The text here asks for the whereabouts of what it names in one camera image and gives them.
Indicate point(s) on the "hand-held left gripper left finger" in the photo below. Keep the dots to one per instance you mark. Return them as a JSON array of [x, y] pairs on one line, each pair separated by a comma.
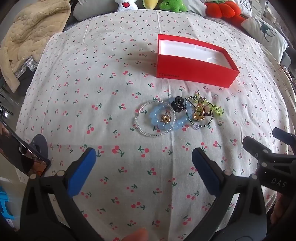
[[81, 172]]

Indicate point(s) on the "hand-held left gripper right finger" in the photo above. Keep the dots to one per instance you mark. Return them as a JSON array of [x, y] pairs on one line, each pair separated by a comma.
[[207, 172]]

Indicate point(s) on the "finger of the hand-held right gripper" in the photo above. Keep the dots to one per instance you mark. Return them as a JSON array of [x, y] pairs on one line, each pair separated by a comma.
[[266, 160], [283, 135]]

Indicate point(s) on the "green bead strand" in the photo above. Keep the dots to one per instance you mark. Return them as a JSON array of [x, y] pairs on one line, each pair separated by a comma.
[[218, 111]]

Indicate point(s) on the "gold openwork knot earring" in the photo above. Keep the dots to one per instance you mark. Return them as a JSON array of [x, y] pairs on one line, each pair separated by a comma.
[[166, 118]]

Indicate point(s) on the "black hair claw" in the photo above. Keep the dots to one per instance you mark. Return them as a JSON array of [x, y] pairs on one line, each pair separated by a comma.
[[178, 103]]

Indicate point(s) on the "red cardboard box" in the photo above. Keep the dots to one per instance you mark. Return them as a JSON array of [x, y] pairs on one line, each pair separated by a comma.
[[196, 69]]

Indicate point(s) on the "person's right hand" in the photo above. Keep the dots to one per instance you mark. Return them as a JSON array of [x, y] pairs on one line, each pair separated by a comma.
[[281, 209]]

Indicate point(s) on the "person's left hand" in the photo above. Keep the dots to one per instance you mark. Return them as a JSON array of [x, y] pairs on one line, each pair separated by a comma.
[[136, 235]]

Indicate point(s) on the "black smartphone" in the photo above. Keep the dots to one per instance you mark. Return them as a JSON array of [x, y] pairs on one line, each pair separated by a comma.
[[16, 150]]

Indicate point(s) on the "grey clothes pile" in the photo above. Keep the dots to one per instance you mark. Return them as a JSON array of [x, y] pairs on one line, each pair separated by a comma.
[[289, 58]]

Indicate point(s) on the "cherry print bedsheet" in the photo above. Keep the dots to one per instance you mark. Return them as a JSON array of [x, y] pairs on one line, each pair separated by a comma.
[[92, 92]]

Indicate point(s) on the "blue plastic stool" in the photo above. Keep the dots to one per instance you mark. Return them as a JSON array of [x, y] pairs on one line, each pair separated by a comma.
[[5, 204]]

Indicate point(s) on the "white deer print pillow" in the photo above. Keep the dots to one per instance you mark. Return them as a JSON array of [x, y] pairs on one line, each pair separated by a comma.
[[263, 32]]

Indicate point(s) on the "plaid cloth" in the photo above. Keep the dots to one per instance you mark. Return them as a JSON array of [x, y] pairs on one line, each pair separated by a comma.
[[26, 67]]

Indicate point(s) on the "white swirl print pillow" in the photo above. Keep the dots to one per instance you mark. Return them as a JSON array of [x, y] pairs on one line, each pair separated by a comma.
[[244, 7]]

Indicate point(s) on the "orange pumpkin plush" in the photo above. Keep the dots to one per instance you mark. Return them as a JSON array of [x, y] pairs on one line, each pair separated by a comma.
[[222, 12]]

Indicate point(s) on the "beige quilted blanket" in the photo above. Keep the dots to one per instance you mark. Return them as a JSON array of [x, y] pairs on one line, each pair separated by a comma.
[[30, 34]]

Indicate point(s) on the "grey pillow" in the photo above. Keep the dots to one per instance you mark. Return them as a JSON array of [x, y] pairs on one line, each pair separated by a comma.
[[81, 10]]

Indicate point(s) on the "green frog plush toy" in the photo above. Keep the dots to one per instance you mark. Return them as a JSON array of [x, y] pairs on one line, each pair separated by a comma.
[[172, 5]]

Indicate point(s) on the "white plush toy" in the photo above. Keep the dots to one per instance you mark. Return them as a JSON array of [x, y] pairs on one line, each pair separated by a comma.
[[126, 4]]

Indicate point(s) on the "yellow plush toy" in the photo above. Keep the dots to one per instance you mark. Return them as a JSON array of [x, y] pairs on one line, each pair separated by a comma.
[[150, 3]]

